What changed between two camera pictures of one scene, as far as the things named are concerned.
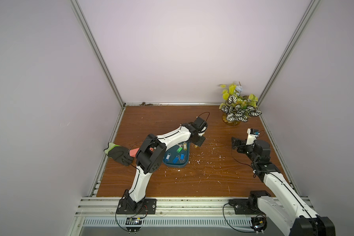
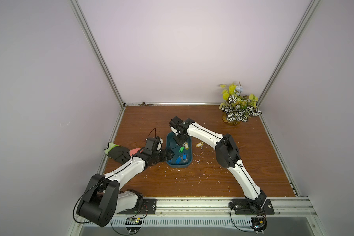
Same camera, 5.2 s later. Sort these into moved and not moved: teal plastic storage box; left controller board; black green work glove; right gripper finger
Moved: right gripper finger
Not moved: left controller board; black green work glove; teal plastic storage box
